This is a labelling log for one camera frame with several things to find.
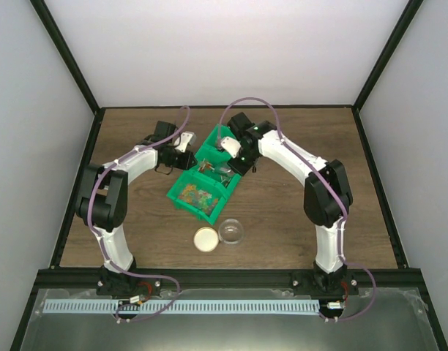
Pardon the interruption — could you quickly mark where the silver metal scoop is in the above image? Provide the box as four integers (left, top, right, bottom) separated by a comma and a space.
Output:
214, 162, 233, 176

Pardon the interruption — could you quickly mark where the green bin with popsicle candies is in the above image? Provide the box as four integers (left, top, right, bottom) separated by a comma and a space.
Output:
203, 125, 236, 163

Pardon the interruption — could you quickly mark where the green bin with star candies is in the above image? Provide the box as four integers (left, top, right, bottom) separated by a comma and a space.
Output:
167, 170, 230, 225

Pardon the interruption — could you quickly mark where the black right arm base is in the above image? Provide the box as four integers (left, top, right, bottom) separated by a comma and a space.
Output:
290, 268, 359, 297

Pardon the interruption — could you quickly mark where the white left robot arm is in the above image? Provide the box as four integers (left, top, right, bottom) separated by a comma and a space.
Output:
75, 132, 197, 295

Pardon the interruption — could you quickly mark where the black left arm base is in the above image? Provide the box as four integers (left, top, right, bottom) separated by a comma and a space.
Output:
97, 267, 160, 297

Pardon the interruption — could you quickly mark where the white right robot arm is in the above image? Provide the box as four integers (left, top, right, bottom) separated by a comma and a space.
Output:
218, 113, 353, 295

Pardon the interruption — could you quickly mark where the clear glass jar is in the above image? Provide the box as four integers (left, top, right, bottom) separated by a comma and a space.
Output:
217, 219, 244, 245

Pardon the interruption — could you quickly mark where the cream jar lid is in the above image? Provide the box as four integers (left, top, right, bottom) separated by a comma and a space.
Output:
193, 227, 220, 252

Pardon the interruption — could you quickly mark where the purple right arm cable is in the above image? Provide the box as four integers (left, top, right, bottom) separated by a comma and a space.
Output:
216, 96, 377, 323

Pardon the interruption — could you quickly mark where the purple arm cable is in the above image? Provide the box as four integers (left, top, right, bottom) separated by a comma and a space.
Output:
89, 105, 192, 325
216, 96, 377, 323

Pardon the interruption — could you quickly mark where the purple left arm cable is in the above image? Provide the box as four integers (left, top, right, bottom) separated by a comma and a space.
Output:
89, 105, 192, 325

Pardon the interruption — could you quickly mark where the light blue slotted cable duct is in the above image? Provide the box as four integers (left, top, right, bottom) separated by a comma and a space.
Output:
42, 299, 320, 315

